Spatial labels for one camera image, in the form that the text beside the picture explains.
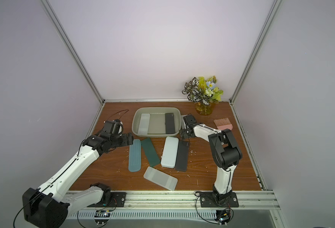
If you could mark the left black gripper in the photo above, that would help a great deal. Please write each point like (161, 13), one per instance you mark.
(126, 141)

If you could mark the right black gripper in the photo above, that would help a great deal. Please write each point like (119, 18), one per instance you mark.
(185, 132)

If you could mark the black pencil case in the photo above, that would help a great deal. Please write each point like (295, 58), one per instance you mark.
(169, 123)

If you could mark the teal silicone pencil case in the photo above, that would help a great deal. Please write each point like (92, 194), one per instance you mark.
(134, 158)

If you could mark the translucent pencil case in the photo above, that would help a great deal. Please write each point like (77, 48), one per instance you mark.
(182, 122)
(144, 124)
(161, 179)

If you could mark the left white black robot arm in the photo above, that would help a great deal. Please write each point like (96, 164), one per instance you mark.
(48, 206)

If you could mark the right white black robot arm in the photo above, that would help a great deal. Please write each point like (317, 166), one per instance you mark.
(225, 152)

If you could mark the grey-green plastic storage box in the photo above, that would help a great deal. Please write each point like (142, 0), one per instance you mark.
(157, 121)

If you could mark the white light-blue pencil case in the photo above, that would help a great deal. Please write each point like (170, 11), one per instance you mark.
(169, 155)

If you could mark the dark grey pencil case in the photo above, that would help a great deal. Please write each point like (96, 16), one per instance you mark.
(182, 156)

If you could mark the dark green pencil case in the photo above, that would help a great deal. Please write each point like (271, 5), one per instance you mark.
(150, 152)

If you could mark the translucent pencil case front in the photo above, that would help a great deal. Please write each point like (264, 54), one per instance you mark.
(161, 179)

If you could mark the artificial plant in vase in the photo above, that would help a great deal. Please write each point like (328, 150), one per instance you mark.
(204, 93)

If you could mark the pink comb brush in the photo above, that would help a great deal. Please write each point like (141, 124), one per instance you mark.
(223, 124)

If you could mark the left circuit board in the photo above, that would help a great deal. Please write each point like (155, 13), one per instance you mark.
(101, 218)

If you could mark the circuit board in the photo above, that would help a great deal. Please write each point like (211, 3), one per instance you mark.
(223, 217)
(101, 218)

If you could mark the right circuit board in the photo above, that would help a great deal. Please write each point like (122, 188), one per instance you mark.
(223, 217)

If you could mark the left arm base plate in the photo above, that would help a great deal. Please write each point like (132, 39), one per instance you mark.
(112, 199)

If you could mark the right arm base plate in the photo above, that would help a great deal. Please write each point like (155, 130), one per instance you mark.
(235, 199)

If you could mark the aluminium front rail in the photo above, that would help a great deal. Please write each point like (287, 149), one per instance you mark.
(186, 200)

